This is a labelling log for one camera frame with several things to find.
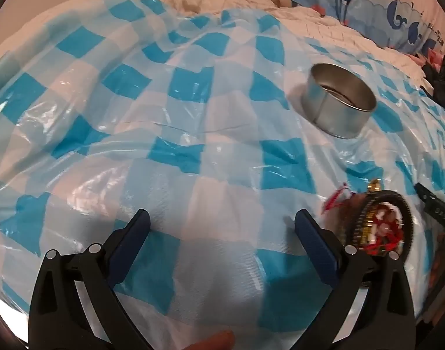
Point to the white quilt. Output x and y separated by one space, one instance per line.
353 29

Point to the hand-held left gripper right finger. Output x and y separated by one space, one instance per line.
317 248

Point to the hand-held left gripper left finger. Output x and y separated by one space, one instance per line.
133 237

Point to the round metal tin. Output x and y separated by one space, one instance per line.
317 105

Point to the blue white checkered plastic sheet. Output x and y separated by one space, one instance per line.
208 116

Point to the person's left hand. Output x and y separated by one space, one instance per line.
215 341

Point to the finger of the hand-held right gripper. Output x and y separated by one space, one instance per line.
428 191

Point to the pink cloth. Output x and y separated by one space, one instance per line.
430 57

